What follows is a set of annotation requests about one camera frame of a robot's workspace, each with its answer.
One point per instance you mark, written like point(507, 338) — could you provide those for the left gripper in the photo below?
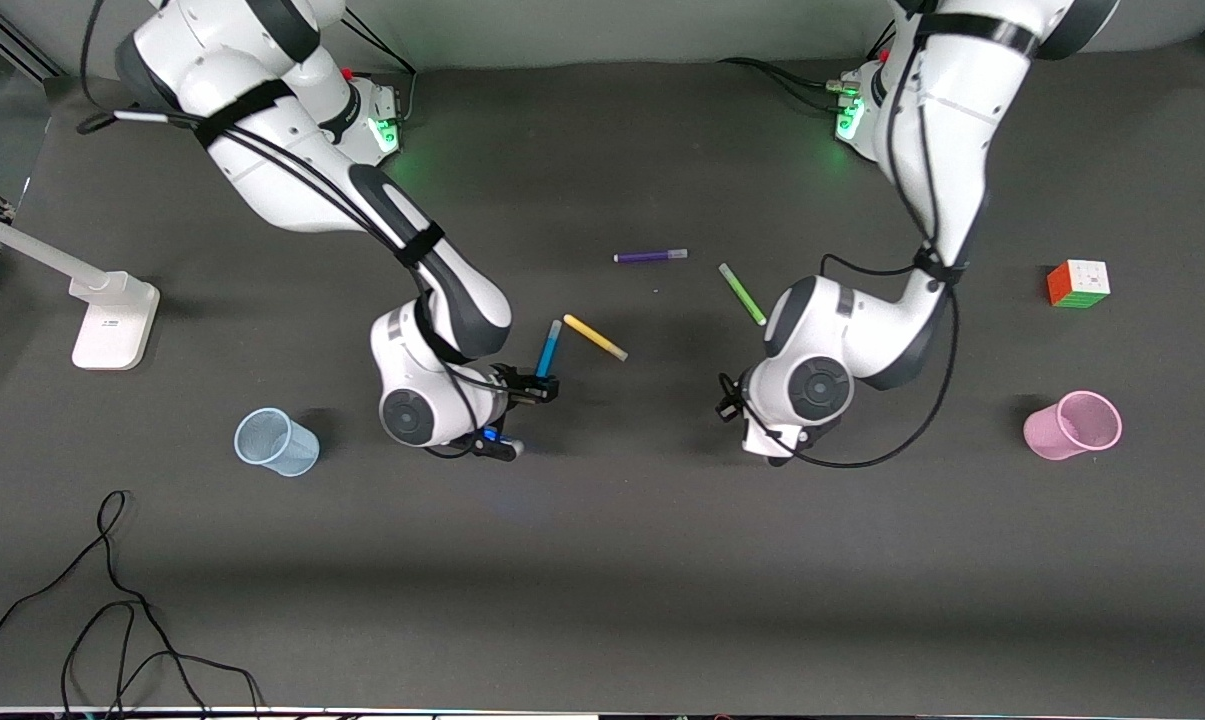
point(733, 400)

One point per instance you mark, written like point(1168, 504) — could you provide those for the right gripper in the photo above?
point(518, 385)

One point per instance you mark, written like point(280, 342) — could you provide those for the blue marker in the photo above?
point(550, 345)

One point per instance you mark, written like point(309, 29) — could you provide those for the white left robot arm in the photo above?
point(952, 130)

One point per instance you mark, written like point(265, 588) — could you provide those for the yellow marker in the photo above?
point(594, 337)

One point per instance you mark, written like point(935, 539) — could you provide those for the green marker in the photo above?
point(740, 292)

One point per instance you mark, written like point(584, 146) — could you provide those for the purple marker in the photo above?
point(647, 256)

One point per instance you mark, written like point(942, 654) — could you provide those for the blue mesh cup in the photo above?
point(277, 445)

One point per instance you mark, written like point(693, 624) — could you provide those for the pink mesh cup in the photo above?
point(1067, 428)

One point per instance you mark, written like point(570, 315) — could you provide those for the colourful puzzle cube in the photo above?
point(1077, 285)

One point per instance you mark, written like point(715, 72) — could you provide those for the white desk stand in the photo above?
point(112, 320)

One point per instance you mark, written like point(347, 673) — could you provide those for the aluminium frame rail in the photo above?
point(22, 52)

